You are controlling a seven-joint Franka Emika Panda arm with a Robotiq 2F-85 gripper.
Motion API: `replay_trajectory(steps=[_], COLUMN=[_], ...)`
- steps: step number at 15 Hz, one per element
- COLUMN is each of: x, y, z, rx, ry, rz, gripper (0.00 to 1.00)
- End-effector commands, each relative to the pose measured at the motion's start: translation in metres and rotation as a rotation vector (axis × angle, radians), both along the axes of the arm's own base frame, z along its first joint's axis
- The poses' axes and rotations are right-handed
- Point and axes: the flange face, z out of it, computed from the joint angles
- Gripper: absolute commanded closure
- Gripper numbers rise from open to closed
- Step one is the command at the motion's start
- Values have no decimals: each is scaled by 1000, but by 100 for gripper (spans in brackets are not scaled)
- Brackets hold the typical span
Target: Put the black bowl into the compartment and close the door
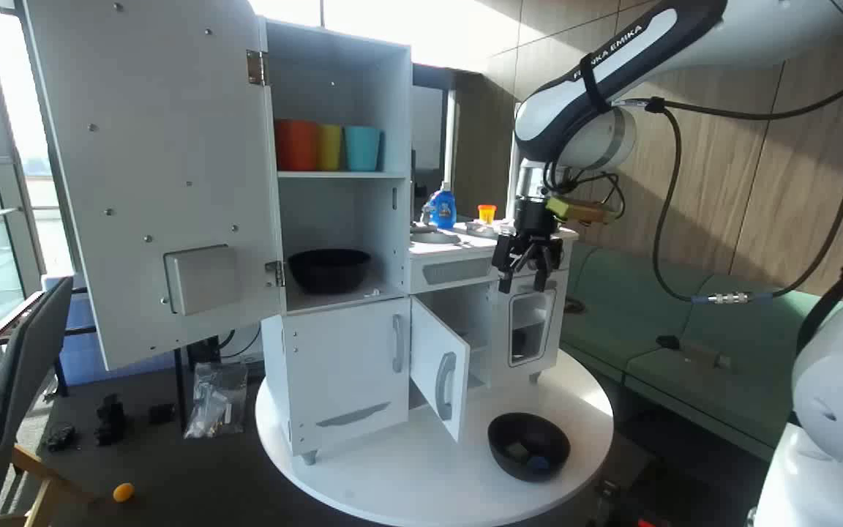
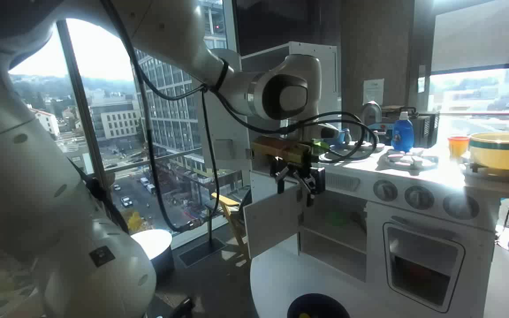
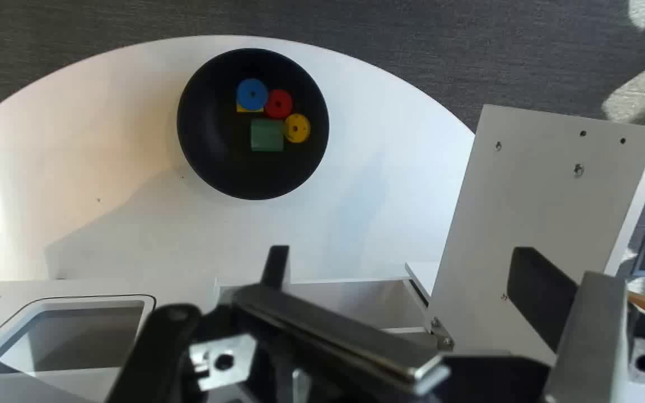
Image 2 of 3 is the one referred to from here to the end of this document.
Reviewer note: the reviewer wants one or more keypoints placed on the white toy kitchen cabinet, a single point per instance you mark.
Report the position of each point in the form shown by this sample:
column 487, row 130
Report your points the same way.
column 426, row 236

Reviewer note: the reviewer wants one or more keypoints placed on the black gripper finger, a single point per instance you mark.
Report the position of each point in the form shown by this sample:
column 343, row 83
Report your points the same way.
column 307, row 187
column 279, row 178

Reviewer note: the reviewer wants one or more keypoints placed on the round white table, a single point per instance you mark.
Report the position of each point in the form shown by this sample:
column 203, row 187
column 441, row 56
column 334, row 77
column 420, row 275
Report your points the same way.
column 281, row 275

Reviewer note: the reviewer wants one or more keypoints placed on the orange cup on counter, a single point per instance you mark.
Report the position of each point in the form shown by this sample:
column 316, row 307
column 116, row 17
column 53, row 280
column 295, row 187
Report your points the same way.
column 457, row 146

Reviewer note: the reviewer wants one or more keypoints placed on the yellow green striped pot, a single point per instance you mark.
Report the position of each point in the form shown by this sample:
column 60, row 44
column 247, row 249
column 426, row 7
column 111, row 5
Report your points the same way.
column 489, row 150

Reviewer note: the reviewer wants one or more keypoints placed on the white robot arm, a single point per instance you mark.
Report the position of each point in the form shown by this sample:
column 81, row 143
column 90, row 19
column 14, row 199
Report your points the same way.
column 81, row 263

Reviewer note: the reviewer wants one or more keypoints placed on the black bowl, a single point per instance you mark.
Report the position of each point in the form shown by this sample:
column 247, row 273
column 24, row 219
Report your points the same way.
column 314, row 307

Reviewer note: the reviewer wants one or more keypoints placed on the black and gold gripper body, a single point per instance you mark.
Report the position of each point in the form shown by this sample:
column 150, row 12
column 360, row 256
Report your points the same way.
column 277, row 155

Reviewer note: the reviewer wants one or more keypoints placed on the small white cabinet door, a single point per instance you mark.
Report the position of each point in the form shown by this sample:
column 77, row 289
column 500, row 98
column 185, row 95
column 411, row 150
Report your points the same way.
column 272, row 220

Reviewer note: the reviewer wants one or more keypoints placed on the blue detergent bottle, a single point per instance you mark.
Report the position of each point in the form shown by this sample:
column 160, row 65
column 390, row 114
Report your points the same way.
column 403, row 134

